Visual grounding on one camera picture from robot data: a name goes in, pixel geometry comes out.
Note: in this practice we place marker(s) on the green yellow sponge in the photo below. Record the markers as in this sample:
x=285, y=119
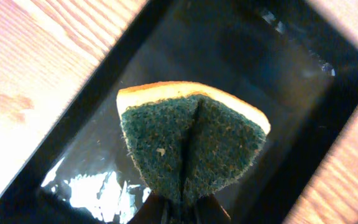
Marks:
x=187, y=139

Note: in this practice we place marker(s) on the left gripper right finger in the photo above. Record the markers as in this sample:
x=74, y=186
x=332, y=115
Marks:
x=208, y=211

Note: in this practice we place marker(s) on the black rectangular bin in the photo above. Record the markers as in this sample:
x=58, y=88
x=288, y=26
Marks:
x=280, y=56

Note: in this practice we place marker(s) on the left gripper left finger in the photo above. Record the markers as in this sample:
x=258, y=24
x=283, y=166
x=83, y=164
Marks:
x=155, y=210

